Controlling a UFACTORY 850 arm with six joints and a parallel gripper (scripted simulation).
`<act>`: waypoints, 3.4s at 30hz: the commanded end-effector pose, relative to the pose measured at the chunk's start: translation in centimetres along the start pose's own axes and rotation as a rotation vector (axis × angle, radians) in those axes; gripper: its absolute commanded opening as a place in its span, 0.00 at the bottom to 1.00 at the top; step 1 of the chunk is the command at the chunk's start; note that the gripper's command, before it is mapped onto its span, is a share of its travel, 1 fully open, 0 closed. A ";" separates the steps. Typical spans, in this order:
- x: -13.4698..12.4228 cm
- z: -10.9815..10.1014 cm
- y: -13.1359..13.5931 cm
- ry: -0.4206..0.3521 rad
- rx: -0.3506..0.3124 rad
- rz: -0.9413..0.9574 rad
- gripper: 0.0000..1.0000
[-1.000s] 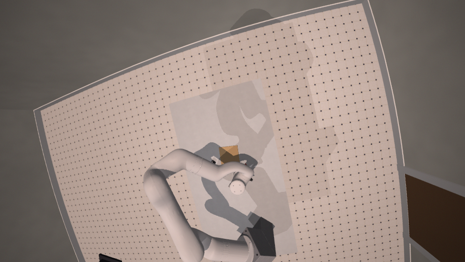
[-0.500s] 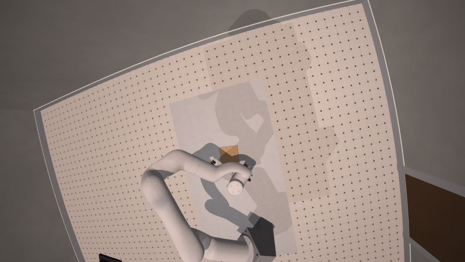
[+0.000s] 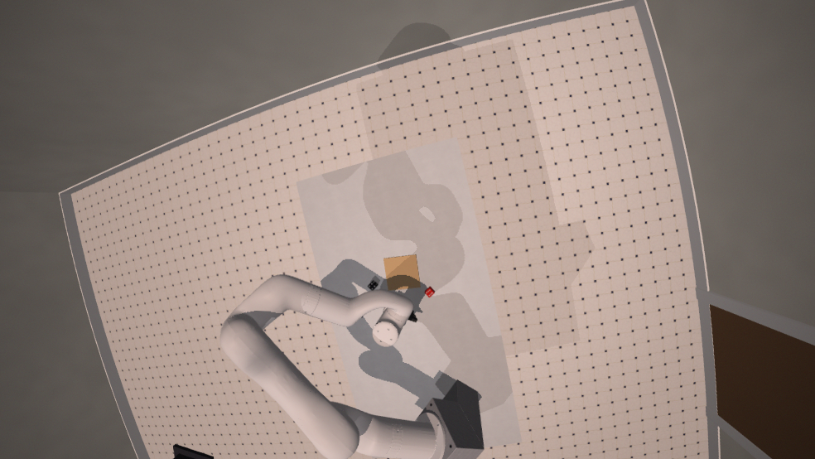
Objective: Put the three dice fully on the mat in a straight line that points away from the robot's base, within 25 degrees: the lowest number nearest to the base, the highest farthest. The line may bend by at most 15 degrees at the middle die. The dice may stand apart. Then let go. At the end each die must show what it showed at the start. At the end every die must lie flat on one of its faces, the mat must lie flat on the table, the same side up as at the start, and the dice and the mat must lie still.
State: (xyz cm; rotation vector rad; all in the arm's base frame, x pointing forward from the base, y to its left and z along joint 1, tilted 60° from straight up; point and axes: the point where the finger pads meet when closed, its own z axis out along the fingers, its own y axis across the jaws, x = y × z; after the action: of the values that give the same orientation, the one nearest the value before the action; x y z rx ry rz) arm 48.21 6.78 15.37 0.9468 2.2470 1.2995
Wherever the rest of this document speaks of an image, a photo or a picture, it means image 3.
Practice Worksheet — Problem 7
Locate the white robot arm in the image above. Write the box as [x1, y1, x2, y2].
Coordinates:
[220, 274, 446, 459]

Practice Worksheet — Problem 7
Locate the tan flat mat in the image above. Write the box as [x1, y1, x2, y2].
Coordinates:
[383, 254, 421, 291]

